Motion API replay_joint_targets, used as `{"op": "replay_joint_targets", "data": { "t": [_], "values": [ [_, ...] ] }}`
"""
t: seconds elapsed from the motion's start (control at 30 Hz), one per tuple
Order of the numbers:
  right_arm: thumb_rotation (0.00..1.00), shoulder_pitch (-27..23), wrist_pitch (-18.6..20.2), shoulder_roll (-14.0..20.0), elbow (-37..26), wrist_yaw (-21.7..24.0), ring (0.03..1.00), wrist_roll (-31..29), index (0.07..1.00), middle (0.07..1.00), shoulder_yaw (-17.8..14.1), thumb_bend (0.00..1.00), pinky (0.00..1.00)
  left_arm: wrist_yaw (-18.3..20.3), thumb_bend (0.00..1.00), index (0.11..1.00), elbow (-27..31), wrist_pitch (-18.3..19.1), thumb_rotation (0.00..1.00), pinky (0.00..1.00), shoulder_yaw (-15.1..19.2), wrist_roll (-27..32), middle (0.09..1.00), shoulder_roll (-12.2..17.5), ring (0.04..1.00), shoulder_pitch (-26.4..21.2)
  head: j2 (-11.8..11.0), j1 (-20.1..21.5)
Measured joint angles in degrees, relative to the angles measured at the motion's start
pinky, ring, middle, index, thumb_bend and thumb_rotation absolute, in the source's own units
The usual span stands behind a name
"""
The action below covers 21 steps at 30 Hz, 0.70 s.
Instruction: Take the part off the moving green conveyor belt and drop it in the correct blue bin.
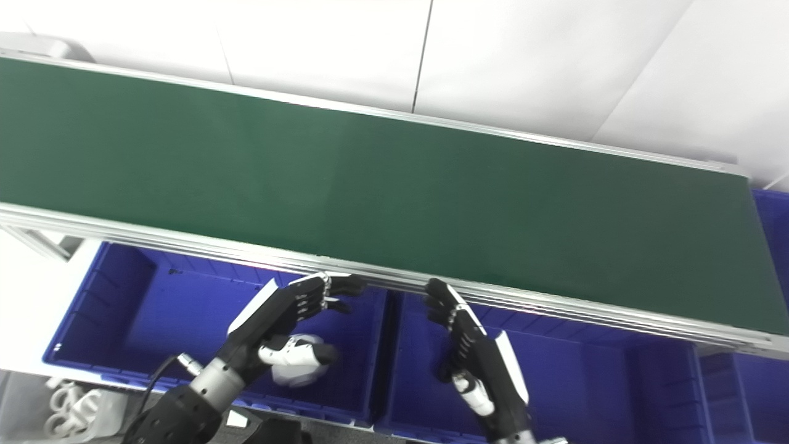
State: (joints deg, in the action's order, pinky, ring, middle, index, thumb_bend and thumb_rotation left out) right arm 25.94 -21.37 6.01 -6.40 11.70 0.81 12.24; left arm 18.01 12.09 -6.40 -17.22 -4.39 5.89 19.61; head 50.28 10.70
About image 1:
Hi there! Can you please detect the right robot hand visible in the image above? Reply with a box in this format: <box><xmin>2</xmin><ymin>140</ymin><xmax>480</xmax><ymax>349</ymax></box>
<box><xmin>424</xmin><ymin>277</ymin><xmax>533</xmax><ymax>440</ymax></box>

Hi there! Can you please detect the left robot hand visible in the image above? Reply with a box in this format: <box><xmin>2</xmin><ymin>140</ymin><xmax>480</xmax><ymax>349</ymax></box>
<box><xmin>219</xmin><ymin>273</ymin><xmax>367</xmax><ymax>381</ymax></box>

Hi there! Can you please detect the white plastic part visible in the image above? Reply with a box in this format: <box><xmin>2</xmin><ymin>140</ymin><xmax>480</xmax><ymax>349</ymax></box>
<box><xmin>270</xmin><ymin>334</ymin><xmax>331</xmax><ymax>389</ymax></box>

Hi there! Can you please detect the green conveyor belt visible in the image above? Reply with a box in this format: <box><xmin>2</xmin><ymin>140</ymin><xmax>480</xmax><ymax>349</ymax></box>
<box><xmin>0</xmin><ymin>51</ymin><xmax>789</xmax><ymax>357</ymax></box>
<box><xmin>0</xmin><ymin>57</ymin><xmax>789</xmax><ymax>337</ymax></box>

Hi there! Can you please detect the blue plastic bin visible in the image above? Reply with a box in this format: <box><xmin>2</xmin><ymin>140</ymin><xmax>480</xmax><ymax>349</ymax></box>
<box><xmin>42</xmin><ymin>240</ymin><xmax>393</xmax><ymax>427</ymax></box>
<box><xmin>695</xmin><ymin>188</ymin><xmax>789</xmax><ymax>444</ymax></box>
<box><xmin>375</xmin><ymin>290</ymin><xmax>717</xmax><ymax>444</ymax></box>

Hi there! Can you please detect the aluminium conveyor leg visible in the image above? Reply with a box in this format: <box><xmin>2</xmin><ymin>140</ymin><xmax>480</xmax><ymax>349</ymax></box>
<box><xmin>0</xmin><ymin>224</ymin><xmax>85</xmax><ymax>263</ymax></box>

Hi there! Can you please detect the grey conveyor motor housing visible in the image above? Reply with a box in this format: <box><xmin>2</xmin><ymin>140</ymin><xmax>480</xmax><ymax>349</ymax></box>
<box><xmin>0</xmin><ymin>31</ymin><xmax>97</xmax><ymax>64</ymax></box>

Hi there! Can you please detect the clear box of white parts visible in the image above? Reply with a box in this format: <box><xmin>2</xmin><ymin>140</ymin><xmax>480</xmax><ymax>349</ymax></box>
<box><xmin>0</xmin><ymin>370</ymin><xmax>133</xmax><ymax>444</ymax></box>

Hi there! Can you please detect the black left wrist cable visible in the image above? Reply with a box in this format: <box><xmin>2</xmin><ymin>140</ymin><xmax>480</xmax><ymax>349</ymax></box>
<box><xmin>141</xmin><ymin>352</ymin><xmax>205</xmax><ymax>413</ymax></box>

